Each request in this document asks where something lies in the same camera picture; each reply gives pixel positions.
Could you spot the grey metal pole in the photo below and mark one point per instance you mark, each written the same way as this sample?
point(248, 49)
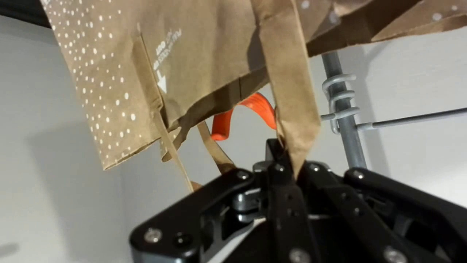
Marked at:
point(353, 144)

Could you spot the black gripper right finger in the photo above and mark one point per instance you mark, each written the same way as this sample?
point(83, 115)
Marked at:
point(389, 220)

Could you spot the brown Trader Joe's paper bag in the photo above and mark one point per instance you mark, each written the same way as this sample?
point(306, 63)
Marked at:
point(210, 49)

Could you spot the orange-tipped metal hanger hook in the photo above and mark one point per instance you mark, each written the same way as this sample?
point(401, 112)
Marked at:
point(258, 104)

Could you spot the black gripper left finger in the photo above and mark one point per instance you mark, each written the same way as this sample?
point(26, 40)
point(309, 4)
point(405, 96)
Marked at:
point(210, 214)

